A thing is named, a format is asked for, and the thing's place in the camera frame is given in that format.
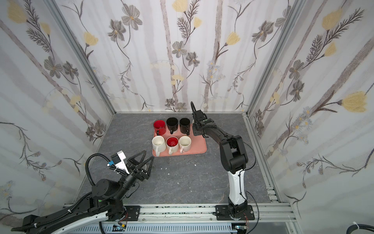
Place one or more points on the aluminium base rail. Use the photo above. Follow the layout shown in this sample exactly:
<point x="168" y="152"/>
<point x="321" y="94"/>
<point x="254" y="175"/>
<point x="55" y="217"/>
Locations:
<point x="261" y="218"/>

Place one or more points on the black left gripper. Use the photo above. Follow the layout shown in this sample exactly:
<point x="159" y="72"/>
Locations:
<point x="139" y="174"/>

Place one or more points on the cream mug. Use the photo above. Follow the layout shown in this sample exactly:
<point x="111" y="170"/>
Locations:
<point x="172" y="145"/>

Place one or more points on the black mug white base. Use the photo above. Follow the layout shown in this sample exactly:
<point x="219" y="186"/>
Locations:
<point x="172" y="124"/>

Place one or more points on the white ribbed mug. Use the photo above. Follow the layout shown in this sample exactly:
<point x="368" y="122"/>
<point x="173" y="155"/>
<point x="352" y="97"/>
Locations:
<point x="159" y="145"/>

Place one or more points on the red mug black handle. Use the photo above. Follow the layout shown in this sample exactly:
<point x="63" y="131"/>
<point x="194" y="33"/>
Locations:
<point x="159" y="127"/>

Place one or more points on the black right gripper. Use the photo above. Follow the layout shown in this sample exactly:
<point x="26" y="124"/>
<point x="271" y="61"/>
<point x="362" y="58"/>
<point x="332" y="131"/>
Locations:
<point x="198" y="123"/>

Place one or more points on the black mug white rim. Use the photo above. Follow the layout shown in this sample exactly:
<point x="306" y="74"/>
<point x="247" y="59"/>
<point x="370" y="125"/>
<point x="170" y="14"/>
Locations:
<point x="185" y="125"/>

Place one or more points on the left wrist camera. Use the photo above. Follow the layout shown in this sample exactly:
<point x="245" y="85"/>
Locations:
<point x="117" y="162"/>

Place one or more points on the pink mug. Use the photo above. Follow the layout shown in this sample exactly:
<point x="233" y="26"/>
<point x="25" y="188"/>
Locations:
<point x="184" y="144"/>

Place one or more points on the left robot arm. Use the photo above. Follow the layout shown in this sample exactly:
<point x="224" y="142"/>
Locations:
<point x="103" y="203"/>

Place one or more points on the pink plastic tray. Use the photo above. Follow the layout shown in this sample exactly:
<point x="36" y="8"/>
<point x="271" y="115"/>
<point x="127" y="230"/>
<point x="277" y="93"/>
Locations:
<point x="198" y="143"/>

